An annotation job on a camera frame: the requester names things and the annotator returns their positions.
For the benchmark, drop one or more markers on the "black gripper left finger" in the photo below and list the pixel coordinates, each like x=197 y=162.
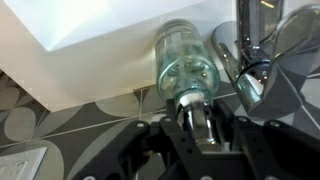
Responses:
x=131 y=149

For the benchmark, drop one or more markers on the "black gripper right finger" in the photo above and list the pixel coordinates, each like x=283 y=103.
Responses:
x=270 y=151

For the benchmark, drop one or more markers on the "clear glass pump bottle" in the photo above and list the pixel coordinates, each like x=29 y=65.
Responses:
x=187 y=75

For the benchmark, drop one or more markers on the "chrome right tap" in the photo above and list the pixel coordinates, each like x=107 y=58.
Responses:
x=267 y=55

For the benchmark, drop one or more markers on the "white right sink basin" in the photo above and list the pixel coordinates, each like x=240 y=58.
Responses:
x=56 y=24

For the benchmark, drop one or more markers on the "white wall outlet plate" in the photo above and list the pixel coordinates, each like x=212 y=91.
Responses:
x=22 y=165

